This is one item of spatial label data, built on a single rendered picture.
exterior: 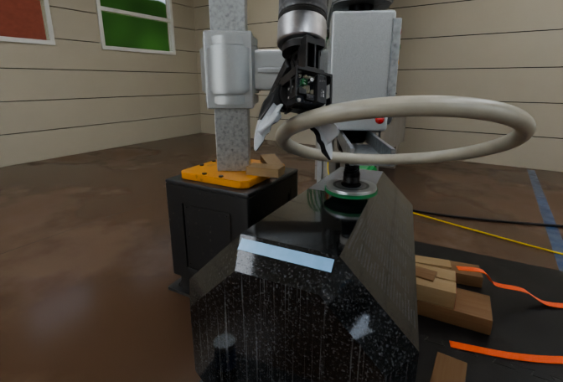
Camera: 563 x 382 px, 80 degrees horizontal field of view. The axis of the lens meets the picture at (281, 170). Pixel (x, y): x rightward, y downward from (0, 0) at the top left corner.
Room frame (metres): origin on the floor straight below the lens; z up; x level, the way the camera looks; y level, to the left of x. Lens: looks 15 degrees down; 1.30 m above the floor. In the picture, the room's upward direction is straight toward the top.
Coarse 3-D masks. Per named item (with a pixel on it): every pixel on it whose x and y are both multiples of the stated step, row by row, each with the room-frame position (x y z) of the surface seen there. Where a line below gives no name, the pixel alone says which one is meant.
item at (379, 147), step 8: (344, 136) 1.16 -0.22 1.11; (368, 136) 1.29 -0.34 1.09; (376, 136) 1.16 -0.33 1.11; (344, 144) 1.08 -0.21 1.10; (352, 144) 1.25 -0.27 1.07; (360, 144) 1.25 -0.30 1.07; (368, 144) 1.28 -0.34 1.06; (376, 144) 1.11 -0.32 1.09; (384, 144) 0.99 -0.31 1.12; (352, 152) 0.91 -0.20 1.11; (360, 152) 1.07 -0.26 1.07; (368, 152) 1.07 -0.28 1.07; (376, 152) 1.07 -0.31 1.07; (384, 152) 0.98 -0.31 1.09; (392, 152) 0.90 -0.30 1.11
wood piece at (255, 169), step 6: (246, 168) 1.85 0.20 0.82; (252, 168) 1.84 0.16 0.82; (258, 168) 1.82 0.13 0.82; (264, 168) 1.81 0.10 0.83; (270, 168) 1.80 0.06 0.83; (276, 168) 1.80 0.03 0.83; (282, 168) 1.85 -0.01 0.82; (246, 174) 1.85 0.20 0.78; (252, 174) 1.84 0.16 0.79; (258, 174) 1.82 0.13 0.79; (264, 174) 1.81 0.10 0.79; (270, 174) 1.80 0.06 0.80; (276, 174) 1.78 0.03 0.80; (282, 174) 1.85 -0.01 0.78
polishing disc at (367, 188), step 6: (330, 180) 1.42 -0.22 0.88; (336, 180) 1.42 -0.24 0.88; (342, 180) 1.42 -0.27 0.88; (360, 180) 1.42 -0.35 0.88; (366, 180) 1.42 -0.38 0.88; (330, 186) 1.33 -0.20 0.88; (336, 186) 1.33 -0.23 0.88; (342, 186) 1.33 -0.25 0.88; (366, 186) 1.33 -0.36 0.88; (372, 186) 1.33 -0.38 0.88; (336, 192) 1.28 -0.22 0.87; (342, 192) 1.26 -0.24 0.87; (348, 192) 1.26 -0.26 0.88; (354, 192) 1.26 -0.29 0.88; (360, 192) 1.26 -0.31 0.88; (366, 192) 1.26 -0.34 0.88; (372, 192) 1.27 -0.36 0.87
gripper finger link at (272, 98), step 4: (276, 88) 0.62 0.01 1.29; (272, 92) 0.61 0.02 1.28; (276, 92) 0.61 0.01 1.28; (268, 96) 0.60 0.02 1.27; (272, 96) 0.60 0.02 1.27; (276, 96) 0.61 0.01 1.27; (268, 100) 0.60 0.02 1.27; (272, 100) 0.60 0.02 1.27; (276, 100) 0.60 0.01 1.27; (264, 104) 0.60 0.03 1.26; (268, 104) 0.60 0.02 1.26; (276, 104) 0.60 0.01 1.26; (264, 108) 0.59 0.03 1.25; (268, 108) 0.59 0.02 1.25; (260, 112) 0.59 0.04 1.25; (264, 112) 0.59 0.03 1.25; (260, 116) 0.59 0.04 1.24
